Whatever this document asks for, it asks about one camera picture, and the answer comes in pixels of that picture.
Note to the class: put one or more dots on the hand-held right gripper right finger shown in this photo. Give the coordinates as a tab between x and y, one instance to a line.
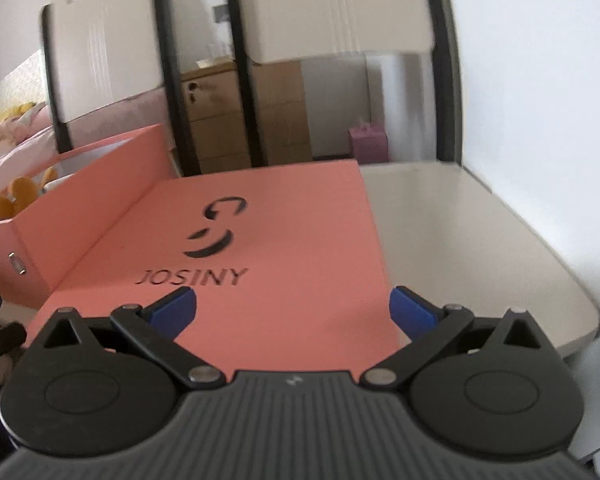
409	310

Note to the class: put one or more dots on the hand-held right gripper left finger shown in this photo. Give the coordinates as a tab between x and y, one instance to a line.
176	309

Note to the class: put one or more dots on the orange bear plush toy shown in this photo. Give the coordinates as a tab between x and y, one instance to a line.
17	194

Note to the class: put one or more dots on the pink cardboard box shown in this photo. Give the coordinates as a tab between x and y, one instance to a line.
80	220

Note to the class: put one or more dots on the pink box lid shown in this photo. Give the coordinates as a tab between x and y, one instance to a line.
290	240

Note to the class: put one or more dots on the cream desktop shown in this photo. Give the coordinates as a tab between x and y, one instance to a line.
455	240

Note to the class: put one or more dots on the pink tissue box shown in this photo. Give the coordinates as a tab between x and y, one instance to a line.
367	144

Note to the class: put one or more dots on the wooden nightstand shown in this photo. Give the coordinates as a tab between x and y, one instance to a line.
220	125

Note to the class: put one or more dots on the yellow plush toy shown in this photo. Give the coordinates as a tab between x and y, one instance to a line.
17	111

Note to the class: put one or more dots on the bed with pink sheet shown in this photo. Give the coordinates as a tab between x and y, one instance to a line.
125	110

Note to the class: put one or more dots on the quilted cream headboard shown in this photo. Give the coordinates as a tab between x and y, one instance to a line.
10	85

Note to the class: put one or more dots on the cream chair with black frame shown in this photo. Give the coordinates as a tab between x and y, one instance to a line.
330	10
110	60

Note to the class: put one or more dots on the wall socket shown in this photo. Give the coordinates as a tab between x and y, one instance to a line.
221	13

